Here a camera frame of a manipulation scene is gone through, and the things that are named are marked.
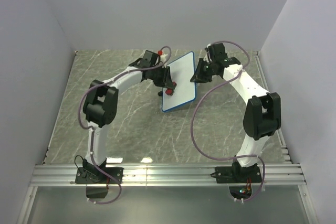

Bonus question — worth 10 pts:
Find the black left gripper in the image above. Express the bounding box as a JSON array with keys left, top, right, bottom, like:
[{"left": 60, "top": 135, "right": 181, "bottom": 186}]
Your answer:
[{"left": 150, "top": 66, "right": 174, "bottom": 90}]

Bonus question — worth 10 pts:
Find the red whiteboard eraser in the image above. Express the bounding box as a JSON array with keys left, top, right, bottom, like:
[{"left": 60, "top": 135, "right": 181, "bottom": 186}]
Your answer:
[{"left": 165, "top": 89, "right": 174, "bottom": 95}]

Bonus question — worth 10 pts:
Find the blue framed small whiteboard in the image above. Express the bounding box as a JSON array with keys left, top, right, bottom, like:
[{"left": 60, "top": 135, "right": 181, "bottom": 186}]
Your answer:
[{"left": 161, "top": 51, "right": 197, "bottom": 112}]

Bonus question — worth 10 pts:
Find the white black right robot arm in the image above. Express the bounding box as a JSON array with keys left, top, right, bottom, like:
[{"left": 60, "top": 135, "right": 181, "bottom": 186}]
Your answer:
[{"left": 190, "top": 41, "right": 281, "bottom": 182}]

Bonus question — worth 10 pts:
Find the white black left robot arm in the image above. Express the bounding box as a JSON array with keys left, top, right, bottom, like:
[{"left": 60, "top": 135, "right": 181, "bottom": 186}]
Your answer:
[{"left": 78, "top": 46, "right": 176, "bottom": 183}]

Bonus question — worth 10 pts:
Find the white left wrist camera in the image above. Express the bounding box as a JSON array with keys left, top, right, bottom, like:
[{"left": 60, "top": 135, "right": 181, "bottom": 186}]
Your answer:
[{"left": 157, "top": 50, "right": 169, "bottom": 62}]

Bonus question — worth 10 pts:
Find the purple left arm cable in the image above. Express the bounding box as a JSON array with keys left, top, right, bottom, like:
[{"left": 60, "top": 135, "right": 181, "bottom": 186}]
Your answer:
[{"left": 78, "top": 46, "right": 172, "bottom": 205}]

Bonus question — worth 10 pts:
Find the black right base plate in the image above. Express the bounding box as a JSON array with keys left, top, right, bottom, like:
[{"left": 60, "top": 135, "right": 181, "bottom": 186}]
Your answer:
[{"left": 211, "top": 165, "right": 262, "bottom": 184}]

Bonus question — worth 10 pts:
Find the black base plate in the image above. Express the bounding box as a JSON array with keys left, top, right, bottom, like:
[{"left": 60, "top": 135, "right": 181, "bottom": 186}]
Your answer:
[
  {"left": 75, "top": 167, "right": 124, "bottom": 185},
  {"left": 211, "top": 165, "right": 262, "bottom": 184}
]

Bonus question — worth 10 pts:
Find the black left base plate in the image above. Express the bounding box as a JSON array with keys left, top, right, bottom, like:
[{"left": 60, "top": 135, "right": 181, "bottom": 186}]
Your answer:
[{"left": 75, "top": 167, "right": 124, "bottom": 185}]

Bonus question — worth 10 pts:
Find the aluminium mounting rail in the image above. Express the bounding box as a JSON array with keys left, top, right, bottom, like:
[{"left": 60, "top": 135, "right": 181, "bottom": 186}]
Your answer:
[{"left": 29, "top": 163, "right": 306, "bottom": 187}]

